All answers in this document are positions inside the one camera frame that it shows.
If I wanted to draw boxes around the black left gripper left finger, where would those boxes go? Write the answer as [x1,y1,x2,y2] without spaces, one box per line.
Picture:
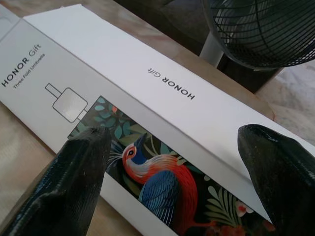
[0,125,112,236]

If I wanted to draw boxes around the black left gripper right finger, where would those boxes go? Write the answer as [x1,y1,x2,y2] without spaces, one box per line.
[237,123,315,236]

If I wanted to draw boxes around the white bird print umbrella box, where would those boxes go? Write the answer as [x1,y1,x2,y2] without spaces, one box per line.
[0,3,278,236]

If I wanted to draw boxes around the white fan with black grille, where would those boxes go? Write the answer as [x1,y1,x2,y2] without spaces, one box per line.
[198,0,315,72]

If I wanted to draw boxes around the plain white box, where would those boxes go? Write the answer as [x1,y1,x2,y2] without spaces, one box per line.
[0,4,22,42]

